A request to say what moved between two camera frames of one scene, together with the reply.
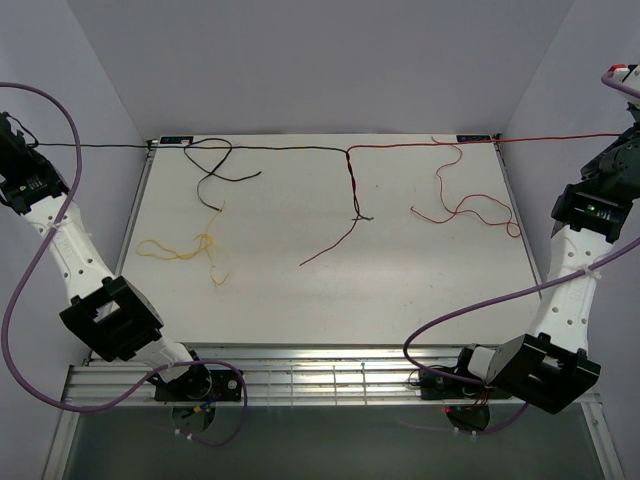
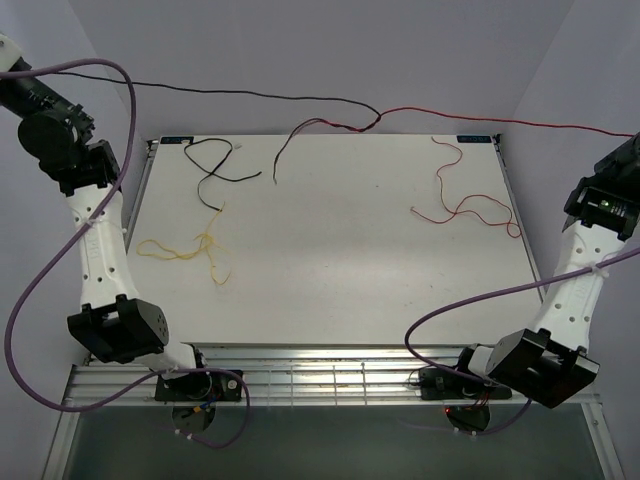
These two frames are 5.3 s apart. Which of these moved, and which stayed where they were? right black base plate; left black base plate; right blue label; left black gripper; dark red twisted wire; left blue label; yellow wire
Moved: dark red twisted wire; left black gripper
Stayed: left blue label; right blue label; right black base plate; yellow wire; left black base plate
